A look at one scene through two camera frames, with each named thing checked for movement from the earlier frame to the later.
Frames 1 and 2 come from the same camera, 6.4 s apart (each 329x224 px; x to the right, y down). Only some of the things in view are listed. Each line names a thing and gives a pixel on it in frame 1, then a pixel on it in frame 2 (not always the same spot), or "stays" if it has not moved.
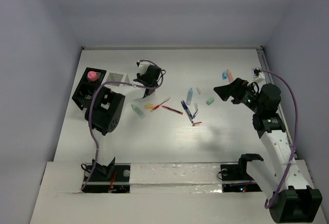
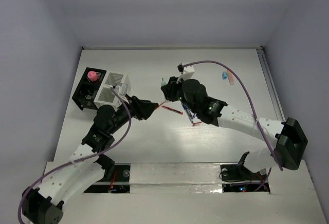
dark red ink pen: x=172 y=110 stays
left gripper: x=140 y=76 -> x=141 y=109
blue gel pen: x=187 y=111 stays
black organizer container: x=85 y=90 stays
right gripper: x=236 y=89 -> x=170 y=88
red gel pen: x=158 y=106 stays
